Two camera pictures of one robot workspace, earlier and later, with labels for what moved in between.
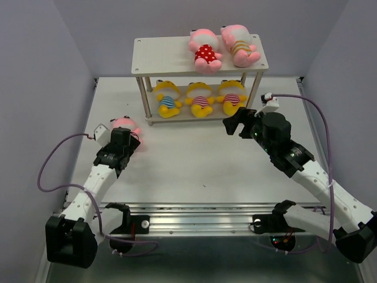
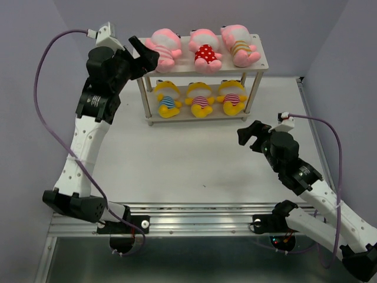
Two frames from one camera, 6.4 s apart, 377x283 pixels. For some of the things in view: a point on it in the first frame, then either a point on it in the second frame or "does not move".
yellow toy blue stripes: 168,93 does not move
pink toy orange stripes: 237,39 does not move
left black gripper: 134,143 -> 149,59
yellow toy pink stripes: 232,94 does not move
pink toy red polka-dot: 205,43 does not move
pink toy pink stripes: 126,122 -> 168,43
